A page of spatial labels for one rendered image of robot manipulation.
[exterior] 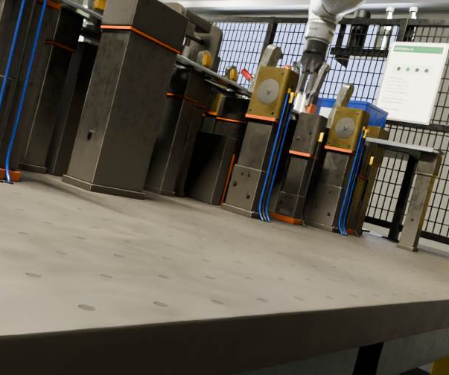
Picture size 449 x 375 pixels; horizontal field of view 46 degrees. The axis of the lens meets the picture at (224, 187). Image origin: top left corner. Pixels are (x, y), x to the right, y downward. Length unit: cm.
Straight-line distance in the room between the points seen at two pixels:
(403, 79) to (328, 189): 81
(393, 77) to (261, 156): 109
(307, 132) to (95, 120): 66
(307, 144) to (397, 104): 83
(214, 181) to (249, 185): 13
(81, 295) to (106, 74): 65
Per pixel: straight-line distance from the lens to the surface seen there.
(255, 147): 121
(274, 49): 126
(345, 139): 149
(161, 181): 118
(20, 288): 28
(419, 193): 162
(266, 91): 122
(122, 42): 89
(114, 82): 88
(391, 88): 218
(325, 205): 149
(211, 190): 130
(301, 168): 138
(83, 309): 26
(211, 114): 161
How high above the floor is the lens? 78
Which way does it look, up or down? 1 degrees down
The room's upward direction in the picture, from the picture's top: 14 degrees clockwise
